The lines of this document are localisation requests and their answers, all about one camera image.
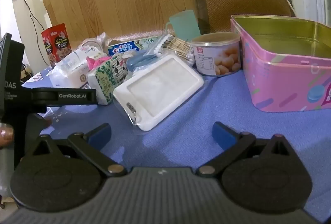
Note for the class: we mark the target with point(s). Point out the red snack packet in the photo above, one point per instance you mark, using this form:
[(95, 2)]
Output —
[(55, 45)]

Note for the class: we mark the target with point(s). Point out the white tissue pack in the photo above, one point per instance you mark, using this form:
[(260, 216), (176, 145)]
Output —
[(67, 68)]

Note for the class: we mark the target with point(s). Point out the toothpaste box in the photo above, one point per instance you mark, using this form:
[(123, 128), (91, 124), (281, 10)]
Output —
[(124, 49)]

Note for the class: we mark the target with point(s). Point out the pink fluffy item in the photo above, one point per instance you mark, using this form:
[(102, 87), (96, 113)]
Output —
[(94, 62)]

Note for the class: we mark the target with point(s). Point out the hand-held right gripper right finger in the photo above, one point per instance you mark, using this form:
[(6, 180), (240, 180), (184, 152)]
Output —
[(222, 133)]

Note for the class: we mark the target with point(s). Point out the teal plastic cup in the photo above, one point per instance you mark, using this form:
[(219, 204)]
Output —
[(185, 23)]

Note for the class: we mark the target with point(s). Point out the bag of cotton swabs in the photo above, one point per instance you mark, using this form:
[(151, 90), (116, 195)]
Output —
[(175, 45)]

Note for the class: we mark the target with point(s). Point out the green patterned tissue pack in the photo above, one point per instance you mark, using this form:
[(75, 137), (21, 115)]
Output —
[(103, 81)]

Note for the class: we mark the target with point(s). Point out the pink tin box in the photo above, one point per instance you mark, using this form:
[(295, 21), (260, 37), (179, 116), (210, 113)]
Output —
[(284, 84)]

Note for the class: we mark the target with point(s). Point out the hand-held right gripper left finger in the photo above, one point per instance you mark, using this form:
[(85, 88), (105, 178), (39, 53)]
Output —
[(102, 133)]

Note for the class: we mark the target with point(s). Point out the blue tablecloth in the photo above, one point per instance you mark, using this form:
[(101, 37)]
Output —
[(181, 141)]

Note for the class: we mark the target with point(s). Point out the person's left hand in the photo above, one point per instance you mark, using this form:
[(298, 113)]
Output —
[(5, 134)]

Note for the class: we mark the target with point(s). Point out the white card holder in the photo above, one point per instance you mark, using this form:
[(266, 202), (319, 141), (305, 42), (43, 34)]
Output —
[(160, 84)]

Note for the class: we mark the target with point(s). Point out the crumpled clear plastic bag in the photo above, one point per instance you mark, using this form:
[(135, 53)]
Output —
[(99, 40)]

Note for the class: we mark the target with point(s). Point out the food can with bean label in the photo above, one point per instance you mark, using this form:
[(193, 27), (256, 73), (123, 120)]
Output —
[(217, 58)]

